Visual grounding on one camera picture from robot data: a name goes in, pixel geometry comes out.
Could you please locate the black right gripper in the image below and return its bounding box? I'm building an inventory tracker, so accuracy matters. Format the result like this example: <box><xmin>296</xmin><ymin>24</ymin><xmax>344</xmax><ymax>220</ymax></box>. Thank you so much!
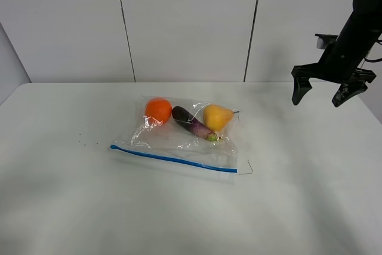
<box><xmin>292</xmin><ymin>36</ymin><xmax>377</xmax><ymax>107</ymax></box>

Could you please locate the clear zip bag blue seal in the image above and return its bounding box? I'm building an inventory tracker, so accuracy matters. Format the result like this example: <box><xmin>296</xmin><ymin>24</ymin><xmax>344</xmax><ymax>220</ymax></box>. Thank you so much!
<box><xmin>109</xmin><ymin>95</ymin><xmax>251</xmax><ymax>179</ymax></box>

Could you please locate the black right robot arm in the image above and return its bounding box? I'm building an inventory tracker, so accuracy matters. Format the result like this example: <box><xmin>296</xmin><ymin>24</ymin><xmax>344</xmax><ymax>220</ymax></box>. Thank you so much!
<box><xmin>291</xmin><ymin>0</ymin><xmax>381</xmax><ymax>107</ymax></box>

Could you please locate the yellow pear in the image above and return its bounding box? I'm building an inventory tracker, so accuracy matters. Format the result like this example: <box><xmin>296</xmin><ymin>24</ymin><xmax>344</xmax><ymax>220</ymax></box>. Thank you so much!
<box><xmin>203</xmin><ymin>105</ymin><xmax>239</xmax><ymax>132</ymax></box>

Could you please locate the purple eggplant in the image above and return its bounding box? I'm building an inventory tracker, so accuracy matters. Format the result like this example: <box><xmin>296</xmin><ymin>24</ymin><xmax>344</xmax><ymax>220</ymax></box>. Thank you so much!
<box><xmin>172</xmin><ymin>106</ymin><xmax>220</xmax><ymax>142</ymax></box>

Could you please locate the orange fruit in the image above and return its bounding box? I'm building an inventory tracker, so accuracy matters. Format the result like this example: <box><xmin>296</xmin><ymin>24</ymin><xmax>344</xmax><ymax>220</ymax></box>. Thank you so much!
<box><xmin>144</xmin><ymin>97</ymin><xmax>172</xmax><ymax>126</ymax></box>

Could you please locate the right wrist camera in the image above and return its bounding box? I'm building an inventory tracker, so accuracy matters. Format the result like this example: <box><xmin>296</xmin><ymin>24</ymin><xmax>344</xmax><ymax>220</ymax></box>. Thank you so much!
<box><xmin>315</xmin><ymin>33</ymin><xmax>338</xmax><ymax>50</ymax></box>

